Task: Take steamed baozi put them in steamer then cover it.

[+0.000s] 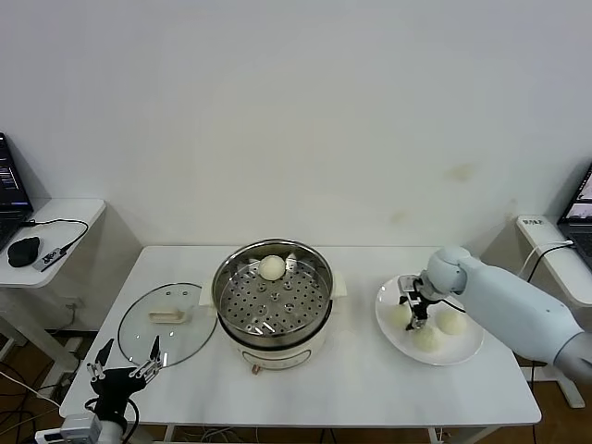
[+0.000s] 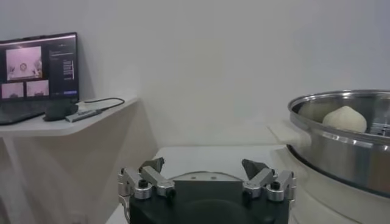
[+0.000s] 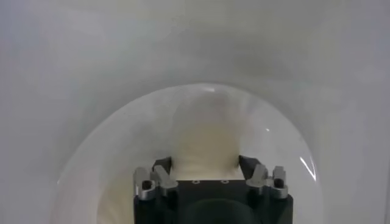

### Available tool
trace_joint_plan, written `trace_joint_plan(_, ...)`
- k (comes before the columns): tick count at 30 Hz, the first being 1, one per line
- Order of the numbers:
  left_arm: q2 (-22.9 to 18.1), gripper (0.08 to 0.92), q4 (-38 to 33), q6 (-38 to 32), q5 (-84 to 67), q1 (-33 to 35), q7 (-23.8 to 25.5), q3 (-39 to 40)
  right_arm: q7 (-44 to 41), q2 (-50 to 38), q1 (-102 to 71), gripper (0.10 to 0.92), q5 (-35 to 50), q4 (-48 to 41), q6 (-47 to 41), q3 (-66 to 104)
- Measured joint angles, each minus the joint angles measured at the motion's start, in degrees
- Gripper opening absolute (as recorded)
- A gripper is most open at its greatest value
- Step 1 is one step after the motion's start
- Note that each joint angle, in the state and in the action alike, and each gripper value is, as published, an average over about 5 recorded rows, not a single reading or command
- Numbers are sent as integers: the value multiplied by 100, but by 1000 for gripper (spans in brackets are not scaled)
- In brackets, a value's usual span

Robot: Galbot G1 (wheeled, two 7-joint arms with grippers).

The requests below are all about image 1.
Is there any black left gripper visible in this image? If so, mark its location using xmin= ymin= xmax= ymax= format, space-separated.
xmin=86 ymin=335 xmax=167 ymax=418

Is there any perforated stainless steel steamer basket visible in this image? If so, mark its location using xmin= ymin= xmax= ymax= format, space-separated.
xmin=212 ymin=239 xmax=334 ymax=346

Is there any black laptop with dark screen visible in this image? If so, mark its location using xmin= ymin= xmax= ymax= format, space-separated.
xmin=0 ymin=133 xmax=36 ymax=251

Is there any grey USB hub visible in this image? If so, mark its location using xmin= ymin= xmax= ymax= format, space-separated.
xmin=35 ymin=247 xmax=64 ymax=273

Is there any black cable with adapter block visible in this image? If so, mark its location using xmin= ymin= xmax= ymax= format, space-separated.
xmin=526 ymin=244 xmax=577 ymax=388

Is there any white steamed baozi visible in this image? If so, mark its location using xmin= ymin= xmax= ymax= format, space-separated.
xmin=389 ymin=305 xmax=413 ymax=330
xmin=437 ymin=309 xmax=466 ymax=335
xmin=257 ymin=254 xmax=285 ymax=281
xmin=413 ymin=328 xmax=440 ymax=352

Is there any white side desk with mouse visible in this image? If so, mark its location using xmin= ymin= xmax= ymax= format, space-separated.
xmin=0 ymin=198 xmax=143 ymax=371

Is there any glass lid with cream handle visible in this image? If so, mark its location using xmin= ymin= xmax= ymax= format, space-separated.
xmin=117 ymin=283 xmax=218 ymax=370

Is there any white floor cable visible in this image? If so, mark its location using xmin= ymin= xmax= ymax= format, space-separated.
xmin=0 ymin=372 xmax=61 ymax=411

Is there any white round plate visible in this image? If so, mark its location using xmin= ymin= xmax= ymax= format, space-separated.
xmin=374 ymin=273 xmax=486 ymax=367

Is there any thin black hub cable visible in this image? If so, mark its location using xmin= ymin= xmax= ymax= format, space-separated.
xmin=20 ymin=218 xmax=90 ymax=255

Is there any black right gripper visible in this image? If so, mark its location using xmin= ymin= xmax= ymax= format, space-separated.
xmin=397 ymin=271 xmax=439 ymax=333

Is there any white laptop cable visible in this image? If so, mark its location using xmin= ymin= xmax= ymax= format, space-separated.
xmin=525 ymin=240 xmax=574 ymax=281

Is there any cream electric cooker pot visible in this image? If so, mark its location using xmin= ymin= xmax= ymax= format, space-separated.
xmin=197 ymin=270 xmax=349 ymax=376

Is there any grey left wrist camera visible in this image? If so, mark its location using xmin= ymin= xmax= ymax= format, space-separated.
xmin=59 ymin=413 xmax=101 ymax=440

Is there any black computer mouse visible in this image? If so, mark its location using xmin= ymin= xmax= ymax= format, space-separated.
xmin=6 ymin=237 xmax=41 ymax=268

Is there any grey laptop with bright screen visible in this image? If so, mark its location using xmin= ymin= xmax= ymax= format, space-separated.
xmin=556 ymin=159 xmax=592 ymax=269

